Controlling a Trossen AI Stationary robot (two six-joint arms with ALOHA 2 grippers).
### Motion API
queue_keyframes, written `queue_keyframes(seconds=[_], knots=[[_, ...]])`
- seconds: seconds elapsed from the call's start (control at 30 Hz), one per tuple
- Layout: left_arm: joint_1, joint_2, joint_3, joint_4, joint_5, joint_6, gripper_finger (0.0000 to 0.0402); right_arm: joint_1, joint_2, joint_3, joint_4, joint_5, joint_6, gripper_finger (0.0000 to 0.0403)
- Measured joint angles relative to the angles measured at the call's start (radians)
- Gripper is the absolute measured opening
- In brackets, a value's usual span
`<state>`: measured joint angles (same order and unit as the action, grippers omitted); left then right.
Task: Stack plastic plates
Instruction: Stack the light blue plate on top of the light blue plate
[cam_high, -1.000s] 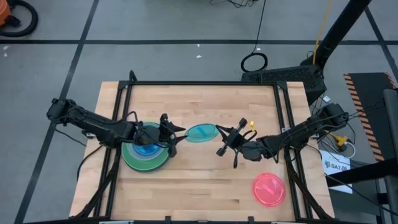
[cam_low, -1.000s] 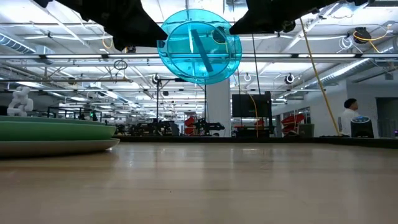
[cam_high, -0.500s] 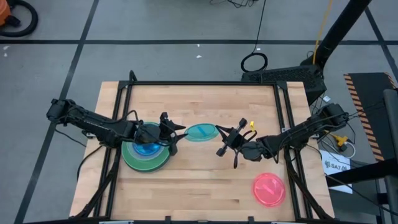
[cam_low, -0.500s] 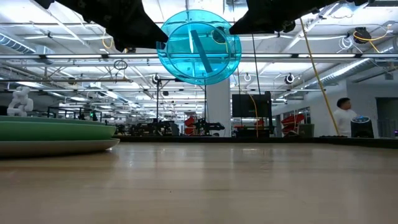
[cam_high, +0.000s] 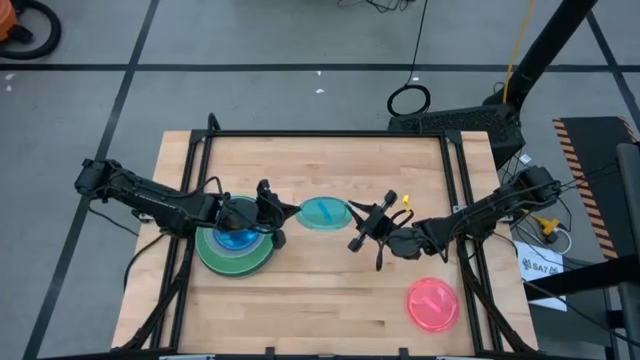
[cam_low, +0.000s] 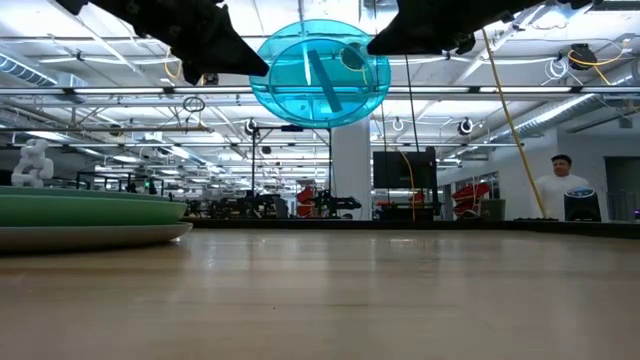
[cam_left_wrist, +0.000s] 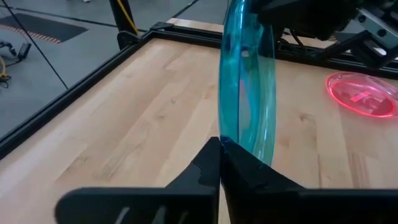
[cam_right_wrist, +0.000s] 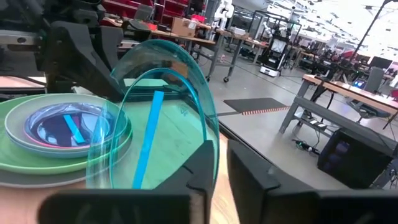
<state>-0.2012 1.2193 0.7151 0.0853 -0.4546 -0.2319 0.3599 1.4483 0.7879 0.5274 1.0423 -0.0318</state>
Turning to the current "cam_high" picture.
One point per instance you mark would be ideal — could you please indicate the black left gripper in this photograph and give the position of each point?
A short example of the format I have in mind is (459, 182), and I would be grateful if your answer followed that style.
(270, 215)

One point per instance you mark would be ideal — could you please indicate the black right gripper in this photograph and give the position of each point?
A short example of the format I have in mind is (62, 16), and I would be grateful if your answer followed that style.
(382, 222)

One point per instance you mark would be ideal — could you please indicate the teal transparent plastic plate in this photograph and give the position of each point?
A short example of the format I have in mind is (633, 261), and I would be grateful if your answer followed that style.
(325, 215)
(235, 240)

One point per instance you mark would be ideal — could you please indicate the dark green plastic plate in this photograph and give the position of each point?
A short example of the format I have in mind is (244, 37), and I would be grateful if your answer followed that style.
(235, 260)

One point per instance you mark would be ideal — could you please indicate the bright green plastic plate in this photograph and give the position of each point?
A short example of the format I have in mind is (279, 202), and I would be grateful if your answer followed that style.
(235, 268)

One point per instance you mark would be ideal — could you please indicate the pink transparent plastic plate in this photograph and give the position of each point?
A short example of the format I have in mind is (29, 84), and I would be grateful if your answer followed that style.
(432, 305)

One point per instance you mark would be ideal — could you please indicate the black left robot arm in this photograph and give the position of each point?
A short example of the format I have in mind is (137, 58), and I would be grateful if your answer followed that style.
(150, 200)

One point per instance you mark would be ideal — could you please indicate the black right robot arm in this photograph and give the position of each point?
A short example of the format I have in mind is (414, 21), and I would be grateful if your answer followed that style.
(480, 215)

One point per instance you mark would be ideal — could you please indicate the yellow tag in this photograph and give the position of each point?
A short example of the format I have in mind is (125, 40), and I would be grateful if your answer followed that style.
(406, 202)

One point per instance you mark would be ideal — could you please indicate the white sticker tag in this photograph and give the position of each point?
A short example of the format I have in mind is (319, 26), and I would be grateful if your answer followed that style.
(525, 159)

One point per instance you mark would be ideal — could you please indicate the white paper sign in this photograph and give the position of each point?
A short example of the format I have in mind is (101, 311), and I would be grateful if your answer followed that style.
(537, 265)

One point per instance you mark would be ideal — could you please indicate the yellow plug connector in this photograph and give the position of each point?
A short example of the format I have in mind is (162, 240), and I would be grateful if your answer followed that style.
(549, 225)

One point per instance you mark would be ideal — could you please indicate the black metal bar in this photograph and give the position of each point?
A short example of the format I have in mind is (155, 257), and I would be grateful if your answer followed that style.
(590, 275)

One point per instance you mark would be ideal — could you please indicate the black mat with hazard stripes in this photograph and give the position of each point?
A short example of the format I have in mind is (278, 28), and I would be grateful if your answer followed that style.
(595, 145)

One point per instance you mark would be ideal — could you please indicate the orange vacuum cleaner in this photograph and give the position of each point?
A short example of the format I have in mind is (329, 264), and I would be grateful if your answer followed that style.
(6, 20)

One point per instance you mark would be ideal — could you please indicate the black metal table frame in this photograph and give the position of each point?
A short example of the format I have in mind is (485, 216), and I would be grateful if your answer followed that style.
(325, 133)

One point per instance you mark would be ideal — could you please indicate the black diagonal support post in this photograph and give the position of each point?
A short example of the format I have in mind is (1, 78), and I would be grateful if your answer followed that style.
(550, 45)

